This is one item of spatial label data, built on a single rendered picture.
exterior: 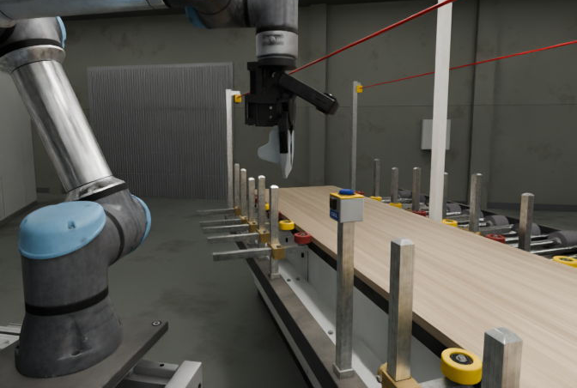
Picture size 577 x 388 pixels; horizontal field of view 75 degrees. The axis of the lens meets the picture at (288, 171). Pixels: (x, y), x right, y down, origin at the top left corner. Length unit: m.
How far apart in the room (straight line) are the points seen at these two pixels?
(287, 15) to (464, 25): 6.85
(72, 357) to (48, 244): 0.17
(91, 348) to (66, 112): 0.41
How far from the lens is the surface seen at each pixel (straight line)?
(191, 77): 7.77
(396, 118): 7.08
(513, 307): 1.28
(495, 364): 0.67
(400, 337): 0.88
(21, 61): 0.83
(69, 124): 0.80
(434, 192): 2.23
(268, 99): 0.66
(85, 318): 0.68
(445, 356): 0.96
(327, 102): 0.65
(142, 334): 0.76
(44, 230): 0.65
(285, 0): 0.69
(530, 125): 7.61
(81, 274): 0.66
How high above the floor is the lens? 1.39
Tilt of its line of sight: 6 degrees down
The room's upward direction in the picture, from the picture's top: straight up
